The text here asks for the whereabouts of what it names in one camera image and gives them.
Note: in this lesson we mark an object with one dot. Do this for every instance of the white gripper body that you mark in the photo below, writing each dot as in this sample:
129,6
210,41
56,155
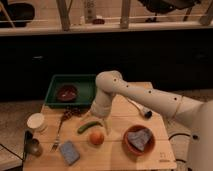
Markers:
101,106

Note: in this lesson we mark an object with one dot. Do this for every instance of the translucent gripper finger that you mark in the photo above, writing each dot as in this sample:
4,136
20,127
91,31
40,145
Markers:
88,114
106,126

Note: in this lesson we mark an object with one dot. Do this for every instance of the orange red apple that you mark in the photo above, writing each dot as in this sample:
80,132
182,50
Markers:
96,138

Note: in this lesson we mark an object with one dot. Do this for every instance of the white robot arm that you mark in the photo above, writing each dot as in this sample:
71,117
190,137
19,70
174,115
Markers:
196,115

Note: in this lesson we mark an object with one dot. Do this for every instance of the white plastic cup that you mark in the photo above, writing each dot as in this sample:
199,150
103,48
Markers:
37,122

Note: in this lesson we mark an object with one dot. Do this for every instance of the dark metal cup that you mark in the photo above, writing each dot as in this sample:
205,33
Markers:
32,145

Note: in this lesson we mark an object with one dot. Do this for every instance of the green chili pepper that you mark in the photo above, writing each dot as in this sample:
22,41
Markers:
88,125

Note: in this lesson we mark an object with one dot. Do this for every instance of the dark red grapes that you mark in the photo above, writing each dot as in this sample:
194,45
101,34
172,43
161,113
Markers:
71,112

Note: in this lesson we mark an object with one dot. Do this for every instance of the green tray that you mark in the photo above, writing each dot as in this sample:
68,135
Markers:
84,83

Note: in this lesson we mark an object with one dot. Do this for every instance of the dark red bowl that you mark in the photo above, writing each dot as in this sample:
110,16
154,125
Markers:
66,93

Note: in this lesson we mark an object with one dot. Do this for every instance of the grey crumpled cloth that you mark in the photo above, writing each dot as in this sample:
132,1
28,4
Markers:
139,138

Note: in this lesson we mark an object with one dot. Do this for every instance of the orange bowl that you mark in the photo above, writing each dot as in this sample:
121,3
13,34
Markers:
132,149

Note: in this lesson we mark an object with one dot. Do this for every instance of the metal fork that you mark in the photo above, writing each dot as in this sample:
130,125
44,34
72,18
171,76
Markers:
57,139

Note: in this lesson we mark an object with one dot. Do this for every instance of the blue sponge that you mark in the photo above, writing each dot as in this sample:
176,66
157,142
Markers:
69,152

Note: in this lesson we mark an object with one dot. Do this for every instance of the dark red object on ledge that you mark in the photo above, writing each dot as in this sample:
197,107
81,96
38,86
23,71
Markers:
98,21

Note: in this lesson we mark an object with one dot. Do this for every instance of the black office chair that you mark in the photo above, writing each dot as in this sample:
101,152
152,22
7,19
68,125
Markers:
19,13

